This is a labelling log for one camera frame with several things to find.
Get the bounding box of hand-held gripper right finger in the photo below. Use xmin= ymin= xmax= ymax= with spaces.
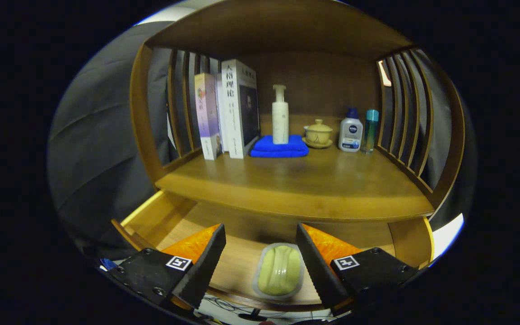
xmin=295 ymin=222 xmax=421 ymax=316

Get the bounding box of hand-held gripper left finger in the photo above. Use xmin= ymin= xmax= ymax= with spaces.
xmin=107 ymin=223 xmax=227 ymax=312

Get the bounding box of wooden drawer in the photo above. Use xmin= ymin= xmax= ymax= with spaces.
xmin=111 ymin=190 xmax=436 ymax=312

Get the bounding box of black drawer knob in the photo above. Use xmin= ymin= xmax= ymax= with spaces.
xmin=238 ymin=309 xmax=269 ymax=322

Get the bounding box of wooden countertop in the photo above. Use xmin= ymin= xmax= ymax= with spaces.
xmin=155 ymin=144 xmax=436 ymax=222

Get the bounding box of wooden cabinet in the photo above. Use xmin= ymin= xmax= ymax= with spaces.
xmin=129 ymin=0 xmax=466 ymax=222

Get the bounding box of yellow saucer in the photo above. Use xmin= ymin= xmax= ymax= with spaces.
xmin=302 ymin=137 xmax=334 ymax=149

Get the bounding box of blue folded cloth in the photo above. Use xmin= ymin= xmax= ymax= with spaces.
xmin=250 ymin=135 xmax=309 ymax=158

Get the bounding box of yellow lidded tea cup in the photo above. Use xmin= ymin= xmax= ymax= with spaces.
xmin=304 ymin=119 xmax=333 ymax=145

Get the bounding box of white bottle with blue pump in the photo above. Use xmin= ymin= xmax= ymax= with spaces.
xmin=338 ymin=107 xmax=363 ymax=153

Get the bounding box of thin white book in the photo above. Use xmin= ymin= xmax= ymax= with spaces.
xmin=215 ymin=74 xmax=229 ymax=153

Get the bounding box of teal clear bottle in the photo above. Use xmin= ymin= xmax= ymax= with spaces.
xmin=362 ymin=109 xmax=380 ymax=155

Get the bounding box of purple book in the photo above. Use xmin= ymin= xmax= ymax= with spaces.
xmin=194 ymin=73 xmax=223 ymax=161

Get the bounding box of thick white book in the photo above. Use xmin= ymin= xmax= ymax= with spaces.
xmin=221 ymin=59 xmax=260 ymax=159

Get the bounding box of black backdrop cloth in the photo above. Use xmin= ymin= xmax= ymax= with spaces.
xmin=47 ymin=20 xmax=477 ymax=260

